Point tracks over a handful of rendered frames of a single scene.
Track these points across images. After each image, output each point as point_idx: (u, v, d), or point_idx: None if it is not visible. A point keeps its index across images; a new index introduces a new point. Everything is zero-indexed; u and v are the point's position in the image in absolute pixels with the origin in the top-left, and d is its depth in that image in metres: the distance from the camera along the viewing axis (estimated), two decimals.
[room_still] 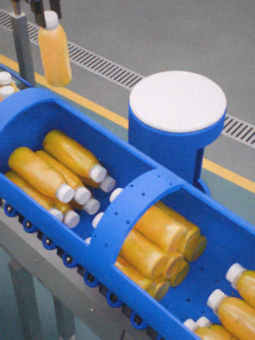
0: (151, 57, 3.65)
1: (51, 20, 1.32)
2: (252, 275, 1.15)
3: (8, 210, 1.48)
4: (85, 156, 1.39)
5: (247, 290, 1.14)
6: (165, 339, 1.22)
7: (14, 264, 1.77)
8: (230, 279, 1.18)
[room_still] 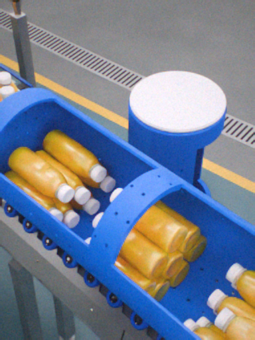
0: (151, 57, 3.65)
1: (220, 313, 1.09)
2: (252, 275, 1.15)
3: (8, 210, 1.48)
4: (85, 156, 1.39)
5: (247, 290, 1.14)
6: (165, 339, 1.22)
7: (14, 264, 1.77)
8: (230, 279, 1.18)
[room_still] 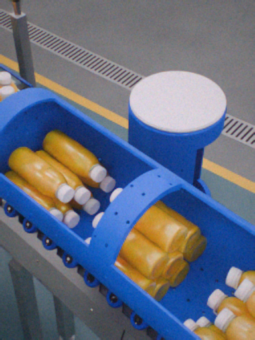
0: (151, 57, 3.65)
1: (220, 313, 1.09)
2: (254, 271, 1.16)
3: (8, 210, 1.48)
4: (85, 156, 1.39)
5: (253, 285, 1.14)
6: (165, 339, 1.22)
7: (14, 264, 1.77)
8: (232, 281, 1.17)
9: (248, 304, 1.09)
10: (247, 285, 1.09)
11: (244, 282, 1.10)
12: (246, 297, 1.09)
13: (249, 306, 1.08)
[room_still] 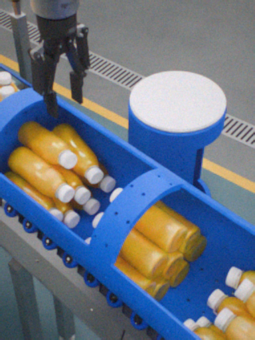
0: (151, 57, 3.65)
1: (220, 313, 1.09)
2: (254, 271, 1.16)
3: (8, 210, 1.48)
4: (89, 154, 1.39)
5: (253, 285, 1.14)
6: (165, 339, 1.22)
7: (14, 264, 1.77)
8: (232, 281, 1.17)
9: (248, 304, 1.09)
10: (247, 285, 1.09)
11: (244, 282, 1.10)
12: (246, 297, 1.09)
13: (249, 306, 1.08)
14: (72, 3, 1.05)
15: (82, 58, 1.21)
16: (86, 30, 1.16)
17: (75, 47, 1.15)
